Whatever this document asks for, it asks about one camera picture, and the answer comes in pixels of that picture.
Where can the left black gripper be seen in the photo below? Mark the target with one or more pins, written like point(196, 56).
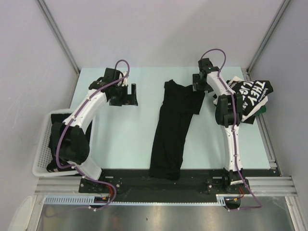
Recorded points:
point(128, 99)

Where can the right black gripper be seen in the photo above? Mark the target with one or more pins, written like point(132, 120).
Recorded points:
point(196, 77)

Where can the black graphic t shirt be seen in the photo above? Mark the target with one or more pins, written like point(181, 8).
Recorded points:
point(179, 105)

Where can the white plastic laundry basket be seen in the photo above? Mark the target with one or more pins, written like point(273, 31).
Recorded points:
point(43, 155)

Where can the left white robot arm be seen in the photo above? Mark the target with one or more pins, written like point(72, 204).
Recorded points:
point(95, 99)

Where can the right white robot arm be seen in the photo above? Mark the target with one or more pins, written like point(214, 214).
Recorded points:
point(228, 113)

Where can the black folded lettered t shirt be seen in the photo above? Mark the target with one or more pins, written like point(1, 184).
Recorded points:
point(255, 96)

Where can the green folded t shirt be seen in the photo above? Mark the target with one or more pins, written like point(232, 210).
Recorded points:
point(262, 110)

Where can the black clothes in basket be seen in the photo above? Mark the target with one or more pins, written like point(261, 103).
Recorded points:
point(54, 166)

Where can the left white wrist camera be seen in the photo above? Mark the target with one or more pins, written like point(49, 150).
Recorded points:
point(124, 82)

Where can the white slotted cable duct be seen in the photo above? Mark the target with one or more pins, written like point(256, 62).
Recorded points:
point(93, 200)

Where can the aluminium frame rail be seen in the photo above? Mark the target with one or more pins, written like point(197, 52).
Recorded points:
point(261, 186)

